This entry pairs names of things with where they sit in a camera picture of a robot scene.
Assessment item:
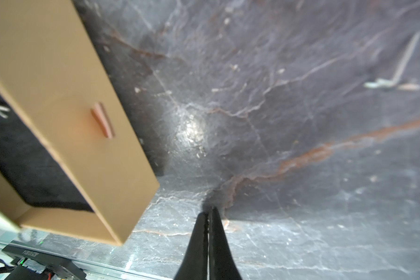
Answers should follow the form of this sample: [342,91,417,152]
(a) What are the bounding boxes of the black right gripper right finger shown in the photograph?
[208,207,242,280]

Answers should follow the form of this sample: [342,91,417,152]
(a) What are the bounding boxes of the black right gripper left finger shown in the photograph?
[174,212,208,280]

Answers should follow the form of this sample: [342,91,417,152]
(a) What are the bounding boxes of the cream square gift box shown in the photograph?
[0,1,159,246]

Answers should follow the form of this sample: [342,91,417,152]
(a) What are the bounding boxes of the silver stud earring on table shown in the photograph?
[363,31,420,91]

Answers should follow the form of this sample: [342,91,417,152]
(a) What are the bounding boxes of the black controller board with wires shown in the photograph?
[0,243,87,280]

